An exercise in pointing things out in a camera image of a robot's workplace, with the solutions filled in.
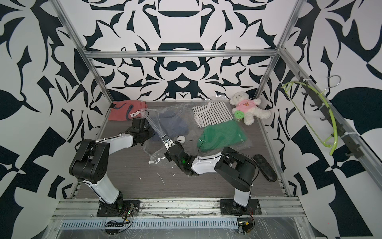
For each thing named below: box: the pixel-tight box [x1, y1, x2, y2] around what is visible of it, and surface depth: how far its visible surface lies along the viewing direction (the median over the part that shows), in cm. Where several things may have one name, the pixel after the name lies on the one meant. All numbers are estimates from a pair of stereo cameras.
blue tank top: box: [152, 110, 190, 141], surface depth 102 cm
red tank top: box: [107, 100, 148, 122], surface depth 114 cm
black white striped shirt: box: [191, 101, 234, 128], surface depth 114 cm
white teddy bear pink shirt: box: [229, 91, 272, 126], surface depth 110 cm
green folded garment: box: [196, 120, 248, 152], surface depth 101 cm
